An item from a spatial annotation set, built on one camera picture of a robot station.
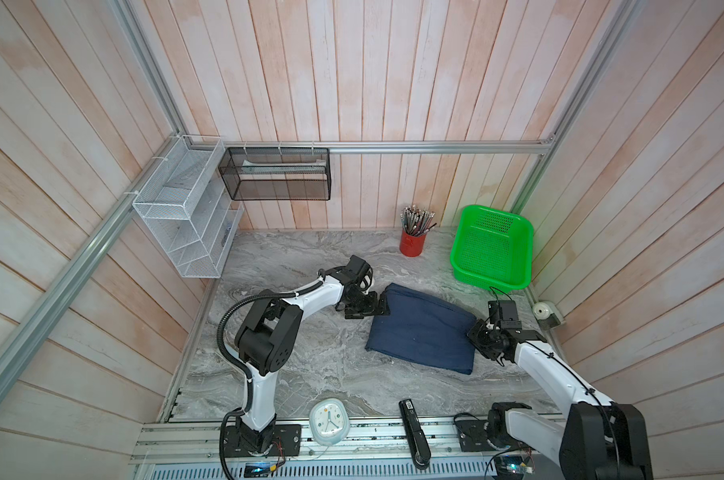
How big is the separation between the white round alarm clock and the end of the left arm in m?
0.25

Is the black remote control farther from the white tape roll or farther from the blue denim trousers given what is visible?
the white tape roll

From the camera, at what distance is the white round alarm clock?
74 centimetres

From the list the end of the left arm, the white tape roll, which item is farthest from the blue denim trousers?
the white tape roll

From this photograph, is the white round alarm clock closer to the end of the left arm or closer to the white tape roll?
the end of the left arm

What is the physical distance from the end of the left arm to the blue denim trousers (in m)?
0.06

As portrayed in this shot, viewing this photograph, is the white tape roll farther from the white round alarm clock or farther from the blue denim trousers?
the white round alarm clock

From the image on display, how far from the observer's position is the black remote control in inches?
27.5

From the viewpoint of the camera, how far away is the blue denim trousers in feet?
2.85
